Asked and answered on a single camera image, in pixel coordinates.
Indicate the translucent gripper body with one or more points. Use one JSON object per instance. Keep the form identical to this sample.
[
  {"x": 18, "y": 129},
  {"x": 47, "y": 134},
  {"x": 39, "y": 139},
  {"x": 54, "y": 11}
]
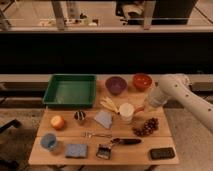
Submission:
[{"x": 148, "y": 108}]

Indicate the orange red pepper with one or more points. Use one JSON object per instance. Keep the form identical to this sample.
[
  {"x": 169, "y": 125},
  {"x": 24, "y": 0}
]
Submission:
[{"x": 139, "y": 109}]

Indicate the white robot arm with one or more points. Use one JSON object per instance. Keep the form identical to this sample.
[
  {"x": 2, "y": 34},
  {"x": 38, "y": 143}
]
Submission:
[{"x": 177, "y": 86}]

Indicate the green plastic tray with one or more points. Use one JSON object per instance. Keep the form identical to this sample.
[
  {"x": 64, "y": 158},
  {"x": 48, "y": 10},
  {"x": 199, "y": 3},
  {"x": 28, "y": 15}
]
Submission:
[{"x": 70, "y": 91}]

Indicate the dark red grape bunch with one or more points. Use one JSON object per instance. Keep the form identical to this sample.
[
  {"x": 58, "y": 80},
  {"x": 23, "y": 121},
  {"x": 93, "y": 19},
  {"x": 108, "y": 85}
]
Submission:
[{"x": 148, "y": 128}]

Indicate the white cup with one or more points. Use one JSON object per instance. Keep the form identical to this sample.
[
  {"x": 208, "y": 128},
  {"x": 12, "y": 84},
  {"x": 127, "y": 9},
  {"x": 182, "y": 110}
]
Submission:
[{"x": 126, "y": 111}]

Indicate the red bowl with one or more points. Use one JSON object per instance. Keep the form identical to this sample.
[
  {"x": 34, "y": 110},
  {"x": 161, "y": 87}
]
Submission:
[{"x": 142, "y": 81}]

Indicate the wooden table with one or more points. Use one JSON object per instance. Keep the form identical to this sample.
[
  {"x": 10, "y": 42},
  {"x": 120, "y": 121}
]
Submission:
[{"x": 72, "y": 132}]

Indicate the purple bowl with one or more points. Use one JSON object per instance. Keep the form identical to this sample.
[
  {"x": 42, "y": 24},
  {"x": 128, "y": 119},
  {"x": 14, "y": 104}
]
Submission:
[{"x": 116, "y": 85}]

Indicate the yellow banana bunch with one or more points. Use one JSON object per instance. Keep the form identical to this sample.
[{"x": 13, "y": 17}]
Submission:
[{"x": 109, "y": 104}]

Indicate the blue grey cloth piece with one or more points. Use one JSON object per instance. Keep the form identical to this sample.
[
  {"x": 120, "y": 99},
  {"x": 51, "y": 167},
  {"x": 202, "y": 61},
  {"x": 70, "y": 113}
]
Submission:
[{"x": 104, "y": 118}]

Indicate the black rectangular phone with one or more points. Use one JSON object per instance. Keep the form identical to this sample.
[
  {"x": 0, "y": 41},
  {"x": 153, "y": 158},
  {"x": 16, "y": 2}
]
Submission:
[{"x": 162, "y": 153}]

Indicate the metal fork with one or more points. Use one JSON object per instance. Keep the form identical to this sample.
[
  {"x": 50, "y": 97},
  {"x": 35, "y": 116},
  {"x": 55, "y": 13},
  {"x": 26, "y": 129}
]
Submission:
[{"x": 89, "y": 135}]

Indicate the dark striped small cup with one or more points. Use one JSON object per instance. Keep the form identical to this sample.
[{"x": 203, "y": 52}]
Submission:
[{"x": 80, "y": 116}]

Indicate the blue sponge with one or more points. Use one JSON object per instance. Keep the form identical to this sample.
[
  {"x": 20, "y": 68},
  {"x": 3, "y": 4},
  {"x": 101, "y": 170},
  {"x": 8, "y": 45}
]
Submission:
[{"x": 76, "y": 151}]

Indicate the orange apple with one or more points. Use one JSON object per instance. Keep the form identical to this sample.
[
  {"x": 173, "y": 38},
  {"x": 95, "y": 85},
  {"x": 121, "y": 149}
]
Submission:
[{"x": 57, "y": 122}]

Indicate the blue plastic cup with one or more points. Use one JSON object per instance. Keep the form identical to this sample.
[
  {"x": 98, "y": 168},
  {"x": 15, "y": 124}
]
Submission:
[{"x": 49, "y": 142}]

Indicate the black handled brush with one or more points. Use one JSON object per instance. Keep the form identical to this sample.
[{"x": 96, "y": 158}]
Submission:
[{"x": 104, "y": 150}]

